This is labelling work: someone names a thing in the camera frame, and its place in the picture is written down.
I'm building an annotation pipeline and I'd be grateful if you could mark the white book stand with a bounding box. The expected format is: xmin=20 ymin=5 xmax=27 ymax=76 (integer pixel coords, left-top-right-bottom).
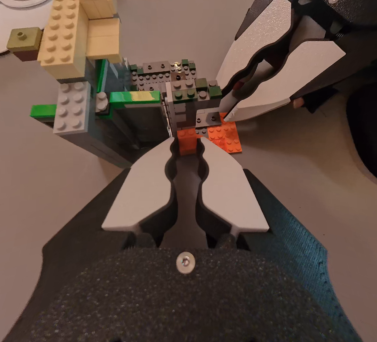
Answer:
xmin=0 ymin=0 xmax=116 ymax=53

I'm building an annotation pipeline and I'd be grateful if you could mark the person's right hand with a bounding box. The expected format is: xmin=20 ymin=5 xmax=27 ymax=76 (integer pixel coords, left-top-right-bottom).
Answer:
xmin=291 ymin=87 xmax=340 ymax=114

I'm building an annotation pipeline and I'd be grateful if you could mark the black mesh cushion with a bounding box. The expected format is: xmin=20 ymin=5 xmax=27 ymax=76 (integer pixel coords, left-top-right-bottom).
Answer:
xmin=346 ymin=84 xmax=377 ymax=185

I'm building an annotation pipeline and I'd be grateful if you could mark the grey tan lego building model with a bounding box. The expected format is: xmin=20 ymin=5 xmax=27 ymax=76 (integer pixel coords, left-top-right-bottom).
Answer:
xmin=6 ymin=0 xmax=243 ymax=168

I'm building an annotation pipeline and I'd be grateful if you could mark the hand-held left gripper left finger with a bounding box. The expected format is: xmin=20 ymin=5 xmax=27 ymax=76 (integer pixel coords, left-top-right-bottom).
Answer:
xmin=102 ymin=137 xmax=178 ymax=244

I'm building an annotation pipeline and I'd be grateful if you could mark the grey desk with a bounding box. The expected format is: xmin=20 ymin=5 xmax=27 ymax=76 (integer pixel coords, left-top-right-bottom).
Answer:
xmin=0 ymin=0 xmax=377 ymax=336

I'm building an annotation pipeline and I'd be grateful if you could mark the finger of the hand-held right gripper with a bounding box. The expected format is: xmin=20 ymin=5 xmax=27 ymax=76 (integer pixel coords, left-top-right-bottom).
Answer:
xmin=222 ymin=41 xmax=346 ymax=122
xmin=216 ymin=0 xmax=293 ymax=96

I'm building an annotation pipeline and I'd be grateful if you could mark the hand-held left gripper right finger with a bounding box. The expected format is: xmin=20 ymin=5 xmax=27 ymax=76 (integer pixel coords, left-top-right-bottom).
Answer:
xmin=196 ymin=137 xmax=270 ymax=245

